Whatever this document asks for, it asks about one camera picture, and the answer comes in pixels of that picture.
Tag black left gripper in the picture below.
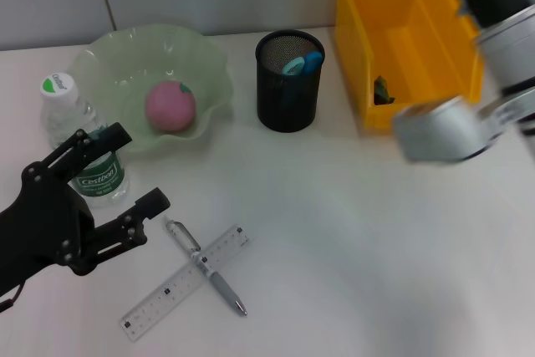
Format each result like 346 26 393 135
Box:
0 122 171 298

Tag pink toy peach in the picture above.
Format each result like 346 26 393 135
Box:
145 79 197 132

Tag clear green-label water bottle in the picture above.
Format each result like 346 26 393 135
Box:
39 72 130 210

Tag green plastic wrapper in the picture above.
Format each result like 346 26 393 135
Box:
373 75 397 106

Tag blue teal scissors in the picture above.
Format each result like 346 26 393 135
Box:
280 51 325 79

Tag pale green wavy fruit bowl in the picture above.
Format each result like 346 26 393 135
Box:
66 24 234 157

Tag clear plastic ruler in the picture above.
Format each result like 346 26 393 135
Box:
120 225 255 344

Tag grey silver pen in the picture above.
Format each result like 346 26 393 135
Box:
161 215 248 317

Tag black mesh pen holder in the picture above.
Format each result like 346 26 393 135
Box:
255 29 327 134

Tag yellow plastic bin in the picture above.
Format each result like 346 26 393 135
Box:
333 0 488 130

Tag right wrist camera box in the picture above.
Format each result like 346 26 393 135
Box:
392 95 499 165

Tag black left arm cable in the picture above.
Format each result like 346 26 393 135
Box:
0 281 24 314

